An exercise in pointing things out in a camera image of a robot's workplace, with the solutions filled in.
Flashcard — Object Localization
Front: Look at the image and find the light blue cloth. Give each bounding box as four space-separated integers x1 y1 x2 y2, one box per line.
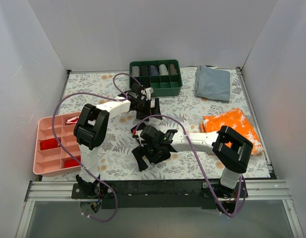
195 65 230 102

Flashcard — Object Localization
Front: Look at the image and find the orange white patterned cloth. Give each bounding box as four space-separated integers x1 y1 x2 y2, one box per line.
200 108 264 155

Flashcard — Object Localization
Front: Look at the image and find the black boxer underwear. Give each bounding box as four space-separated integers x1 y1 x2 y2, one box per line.
131 123 147 147

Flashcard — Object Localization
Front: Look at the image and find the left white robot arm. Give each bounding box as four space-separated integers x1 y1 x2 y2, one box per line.
74 83 160 198

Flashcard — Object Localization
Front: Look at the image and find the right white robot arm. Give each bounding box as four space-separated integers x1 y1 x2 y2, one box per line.
131 123 253 197

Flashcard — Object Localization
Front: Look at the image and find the black speckled rolled sock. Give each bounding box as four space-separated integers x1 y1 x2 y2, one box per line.
140 65 150 77

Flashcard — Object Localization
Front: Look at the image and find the green compartment organizer box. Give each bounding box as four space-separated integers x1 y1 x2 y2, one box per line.
129 59 183 97

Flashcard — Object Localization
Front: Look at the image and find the blue patterned rolled sock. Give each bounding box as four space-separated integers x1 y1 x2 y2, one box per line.
149 64 159 76

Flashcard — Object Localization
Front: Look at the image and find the brown rolled sock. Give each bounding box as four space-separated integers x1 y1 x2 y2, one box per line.
169 63 178 75

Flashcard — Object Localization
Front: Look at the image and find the red white rolled cloth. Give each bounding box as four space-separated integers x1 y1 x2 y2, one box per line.
66 117 79 125

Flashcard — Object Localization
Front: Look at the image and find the red rolled cloth lower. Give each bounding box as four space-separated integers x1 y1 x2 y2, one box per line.
63 159 80 168

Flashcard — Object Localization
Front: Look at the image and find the red rolled cloth middle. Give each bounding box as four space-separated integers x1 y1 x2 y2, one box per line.
40 138 59 151

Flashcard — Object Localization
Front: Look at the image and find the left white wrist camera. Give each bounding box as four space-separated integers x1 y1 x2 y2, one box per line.
144 87 153 100

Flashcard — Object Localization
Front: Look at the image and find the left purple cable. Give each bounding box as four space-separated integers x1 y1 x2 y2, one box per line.
51 72 144 223

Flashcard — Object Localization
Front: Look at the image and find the aluminium frame rail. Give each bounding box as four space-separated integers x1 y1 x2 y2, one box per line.
25 179 292 201

